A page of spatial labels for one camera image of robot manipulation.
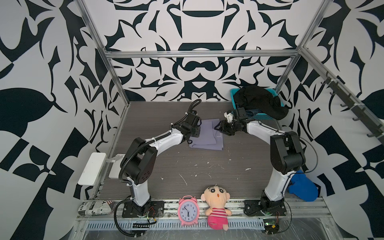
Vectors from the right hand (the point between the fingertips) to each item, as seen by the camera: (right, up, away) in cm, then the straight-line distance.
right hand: (216, 126), depth 95 cm
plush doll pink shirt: (-4, -31, -25) cm, 40 cm away
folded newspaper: (-61, -37, -23) cm, 75 cm away
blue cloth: (+43, -31, -16) cm, 55 cm away
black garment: (+34, +20, +15) cm, 42 cm away
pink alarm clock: (-17, -38, -23) cm, 48 cm away
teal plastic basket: (+26, +7, +2) cm, 27 cm away
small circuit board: (+22, -45, -24) cm, 56 cm away
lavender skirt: (-3, -9, +6) cm, 11 cm away
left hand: (-14, +1, -2) cm, 14 cm away
